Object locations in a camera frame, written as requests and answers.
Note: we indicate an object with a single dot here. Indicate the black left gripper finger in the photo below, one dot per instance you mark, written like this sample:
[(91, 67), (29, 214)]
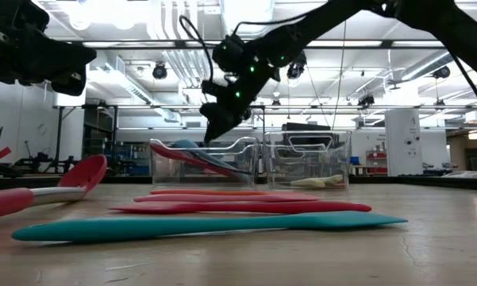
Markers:
[(55, 59), (69, 84)]

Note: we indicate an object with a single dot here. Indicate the red silicone spatula with hole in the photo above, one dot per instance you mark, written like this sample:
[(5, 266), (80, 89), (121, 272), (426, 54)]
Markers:
[(242, 207)]

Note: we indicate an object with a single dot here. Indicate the small orange white spatula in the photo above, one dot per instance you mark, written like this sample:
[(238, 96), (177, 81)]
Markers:
[(339, 186)]

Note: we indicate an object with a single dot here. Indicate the teal silicone spatula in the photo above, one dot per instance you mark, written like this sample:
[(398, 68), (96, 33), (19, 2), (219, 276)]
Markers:
[(143, 228)]

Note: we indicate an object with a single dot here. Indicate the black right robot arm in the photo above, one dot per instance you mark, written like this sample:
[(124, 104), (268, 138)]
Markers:
[(321, 24)]

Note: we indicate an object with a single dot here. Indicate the clear plastic bin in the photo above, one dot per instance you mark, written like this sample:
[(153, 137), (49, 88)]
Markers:
[(333, 159), (242, 159)]

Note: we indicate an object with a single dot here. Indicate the dark shelving unit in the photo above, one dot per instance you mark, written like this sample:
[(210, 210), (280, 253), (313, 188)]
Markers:
[(99, 139)]

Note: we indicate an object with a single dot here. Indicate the black background monitor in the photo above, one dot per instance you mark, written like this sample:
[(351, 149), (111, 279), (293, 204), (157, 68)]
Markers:
[(307, 127)]

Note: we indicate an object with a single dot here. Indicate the black ceiling spotlight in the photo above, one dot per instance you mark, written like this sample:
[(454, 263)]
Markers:
[(159, 71), (442, 72), (367, 101), (297, 71)]

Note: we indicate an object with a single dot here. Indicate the black background equipment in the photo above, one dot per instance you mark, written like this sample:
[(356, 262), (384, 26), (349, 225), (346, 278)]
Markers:
[(43, 163)]

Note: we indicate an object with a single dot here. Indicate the blue crates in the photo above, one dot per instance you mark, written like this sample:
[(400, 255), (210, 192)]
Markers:
[(133, 159)]

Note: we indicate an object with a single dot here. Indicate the red parts shelf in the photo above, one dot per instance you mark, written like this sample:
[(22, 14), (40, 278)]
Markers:
[(376, 161)]

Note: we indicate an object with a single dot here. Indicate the white pillar with signs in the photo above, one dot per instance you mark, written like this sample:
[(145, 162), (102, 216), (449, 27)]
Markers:
[(404, 143)]

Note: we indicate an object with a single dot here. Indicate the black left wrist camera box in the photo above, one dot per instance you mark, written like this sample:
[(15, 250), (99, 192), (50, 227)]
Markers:
[(12, 16)]

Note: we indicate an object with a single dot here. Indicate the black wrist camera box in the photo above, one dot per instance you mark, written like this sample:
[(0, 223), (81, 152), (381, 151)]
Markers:
[(12, 16), (229, 53)]

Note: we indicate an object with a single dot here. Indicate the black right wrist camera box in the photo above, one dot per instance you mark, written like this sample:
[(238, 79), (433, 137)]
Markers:
[(229, 53)]

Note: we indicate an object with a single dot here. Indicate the black vertical post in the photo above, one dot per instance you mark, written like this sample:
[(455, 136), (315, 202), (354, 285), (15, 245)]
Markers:
[(59, 139)]

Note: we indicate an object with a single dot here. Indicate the black overhead frame bar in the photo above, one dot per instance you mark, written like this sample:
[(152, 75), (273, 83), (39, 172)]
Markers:
[(166, 44)]

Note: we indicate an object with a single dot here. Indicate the lit wall light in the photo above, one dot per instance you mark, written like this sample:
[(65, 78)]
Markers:
[(476, 135)]

